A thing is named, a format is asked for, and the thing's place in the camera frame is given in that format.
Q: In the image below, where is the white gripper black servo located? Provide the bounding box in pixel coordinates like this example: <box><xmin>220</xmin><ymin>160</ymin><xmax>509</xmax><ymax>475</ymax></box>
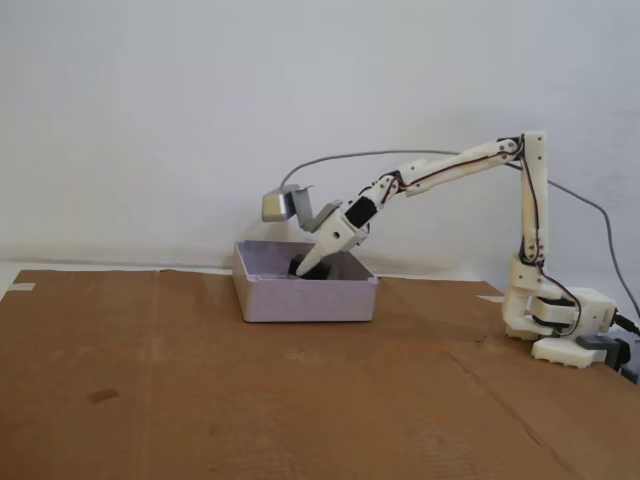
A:
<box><xmin>297</xmin><ymin>196</ymin><xmax>385</xmax><ymax>278</ymax></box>

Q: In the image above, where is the black rectangular block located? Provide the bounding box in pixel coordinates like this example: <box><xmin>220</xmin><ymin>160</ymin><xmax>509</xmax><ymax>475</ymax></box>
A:
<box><xmin>288</xmin><ymin>253</ymin><xmax>332</xmax><ymax>280</ymax></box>

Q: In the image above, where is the pale lilac plastic box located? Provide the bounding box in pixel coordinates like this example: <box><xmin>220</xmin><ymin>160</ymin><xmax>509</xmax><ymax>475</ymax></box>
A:
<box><xmin>232</xmin><ymin>240</ymin><xmax>380</xmax><ymax>325</ymax></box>

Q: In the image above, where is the silver grey webcam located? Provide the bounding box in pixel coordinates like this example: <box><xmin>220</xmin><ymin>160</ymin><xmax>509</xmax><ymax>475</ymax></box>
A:
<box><xmin>260</xmin><ymin>184</ymin><xmax>316</xmax><ymax>224</ymax></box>

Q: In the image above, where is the brown cardboard sheet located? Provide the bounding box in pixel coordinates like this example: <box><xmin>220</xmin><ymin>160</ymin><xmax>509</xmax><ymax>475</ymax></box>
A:
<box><xmin>0</xmin><ymin>268</ymin><xmax>640</xmax><ymax>480</ymax></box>

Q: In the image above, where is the grey and black table clamp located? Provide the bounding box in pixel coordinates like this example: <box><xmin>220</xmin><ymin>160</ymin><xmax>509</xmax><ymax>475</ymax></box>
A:
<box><xmin>577</xmin><ymin>334</ymin><xmax>640</xmax><ymax>386</ymax></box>

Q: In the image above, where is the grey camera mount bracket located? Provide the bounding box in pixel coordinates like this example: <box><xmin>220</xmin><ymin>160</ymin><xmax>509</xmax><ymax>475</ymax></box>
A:
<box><xmin>293</xmin><ymin>192</ymin><xmax>344</xmax><ymax>234</ymax></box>

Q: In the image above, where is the black power cable plug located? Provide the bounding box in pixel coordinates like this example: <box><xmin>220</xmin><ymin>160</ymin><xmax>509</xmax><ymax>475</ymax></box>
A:
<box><xmin>613</xmin><ymin>312</ymin><xmax>640</xmax><ymax>336</ymax></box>

